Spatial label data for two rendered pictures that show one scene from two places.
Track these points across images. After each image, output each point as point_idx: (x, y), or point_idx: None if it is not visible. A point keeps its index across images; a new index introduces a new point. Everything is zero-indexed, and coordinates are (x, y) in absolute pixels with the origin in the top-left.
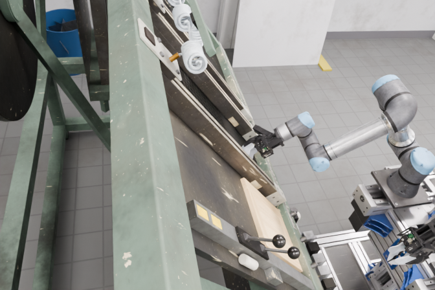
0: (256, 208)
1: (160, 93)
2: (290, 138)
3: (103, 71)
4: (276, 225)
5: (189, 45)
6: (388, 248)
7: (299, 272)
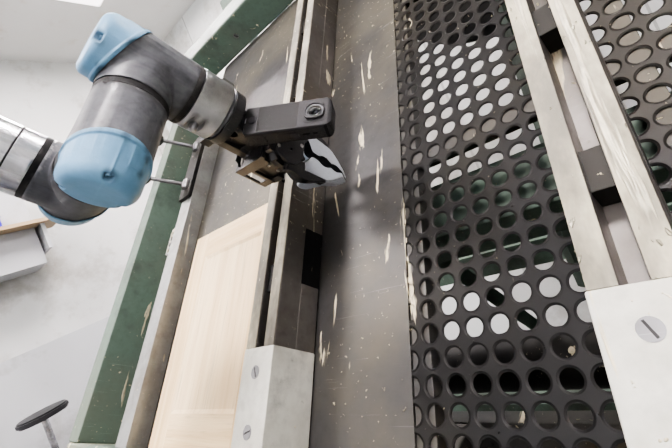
0: (238, 230)
1: None
2: (179, 121)
3: None
4: (218, 344)
5: None
6: None
7: (149, 352)
